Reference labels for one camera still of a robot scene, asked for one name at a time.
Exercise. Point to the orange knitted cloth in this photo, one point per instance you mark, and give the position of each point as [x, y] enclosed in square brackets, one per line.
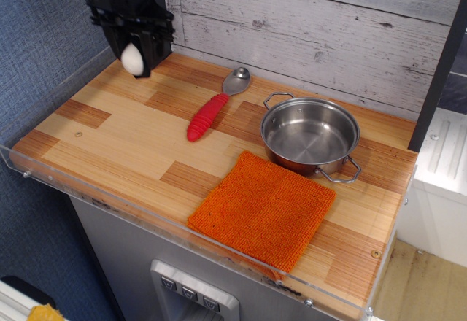
[264, 211]

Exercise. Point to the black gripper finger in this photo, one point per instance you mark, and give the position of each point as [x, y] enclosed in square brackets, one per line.
[119, 37]
[149, 50]

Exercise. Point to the dark right frame post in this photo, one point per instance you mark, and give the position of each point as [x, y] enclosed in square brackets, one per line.
[447, 58]

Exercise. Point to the grey cabinet with button panel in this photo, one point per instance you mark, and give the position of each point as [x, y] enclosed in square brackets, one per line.
[155, 276]

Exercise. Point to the white egg with black band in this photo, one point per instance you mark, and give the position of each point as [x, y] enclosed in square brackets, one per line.
[132, 60]

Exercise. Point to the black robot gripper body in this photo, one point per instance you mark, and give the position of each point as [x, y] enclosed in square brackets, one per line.
[122, 13]

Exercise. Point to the spoon with red handle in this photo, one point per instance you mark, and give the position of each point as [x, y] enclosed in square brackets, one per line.
[236, 82]

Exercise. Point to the white appliance at right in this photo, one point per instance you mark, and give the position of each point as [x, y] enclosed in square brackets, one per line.
[433, 216]

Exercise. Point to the dark frame post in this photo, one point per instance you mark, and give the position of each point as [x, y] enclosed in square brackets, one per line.
[162, 35]
[447, 58]

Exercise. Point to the small steel pot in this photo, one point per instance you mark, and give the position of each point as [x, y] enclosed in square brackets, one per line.
[310, 136]

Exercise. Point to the dark left frame post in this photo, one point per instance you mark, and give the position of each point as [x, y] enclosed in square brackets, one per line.
[162, 35]

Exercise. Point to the black and yellow object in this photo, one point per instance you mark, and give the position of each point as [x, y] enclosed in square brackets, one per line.
[22, 301]

